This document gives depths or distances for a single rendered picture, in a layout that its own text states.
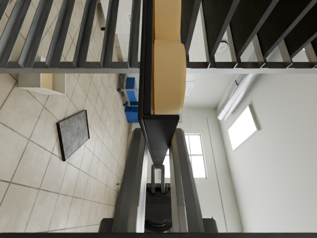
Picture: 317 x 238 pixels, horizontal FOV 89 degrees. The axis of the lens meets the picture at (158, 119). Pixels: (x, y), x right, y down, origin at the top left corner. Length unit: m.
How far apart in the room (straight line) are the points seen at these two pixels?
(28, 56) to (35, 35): 0.10
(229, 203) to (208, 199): 0.54
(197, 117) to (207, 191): 2.34
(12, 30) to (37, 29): 0.09
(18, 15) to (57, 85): 0.83
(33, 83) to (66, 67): 0.77
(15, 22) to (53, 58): 0.25
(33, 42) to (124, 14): 2.29
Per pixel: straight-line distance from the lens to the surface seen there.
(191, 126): 5.47
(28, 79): 1.44
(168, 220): 0.46
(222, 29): 0.54
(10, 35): 0.87
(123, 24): 3.05
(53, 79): 1.69
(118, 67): 0.60
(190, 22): 0.49
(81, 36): 0.72
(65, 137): 1.90
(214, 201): 4.95
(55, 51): 0.72
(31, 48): 0.78
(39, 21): 0.86
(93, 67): 0.63
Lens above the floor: 0.96
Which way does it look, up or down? level
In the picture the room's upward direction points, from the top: 90 degrees clockwise
